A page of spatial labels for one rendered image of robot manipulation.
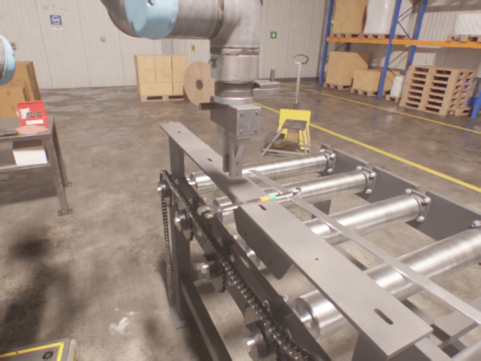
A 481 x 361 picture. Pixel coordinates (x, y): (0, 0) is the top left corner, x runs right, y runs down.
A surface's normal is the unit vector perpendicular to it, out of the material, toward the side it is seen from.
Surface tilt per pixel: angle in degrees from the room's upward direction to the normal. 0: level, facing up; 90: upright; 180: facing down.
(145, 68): 90
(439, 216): 90
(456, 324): 0
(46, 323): 0
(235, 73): 90
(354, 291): 0
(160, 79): 90
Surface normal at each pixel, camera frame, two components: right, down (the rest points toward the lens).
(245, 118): 0.45, 0.39
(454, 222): -0.89, 0.16
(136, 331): 0.03, -0.91
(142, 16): -0.75, 0.25
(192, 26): 0.45, 0.83
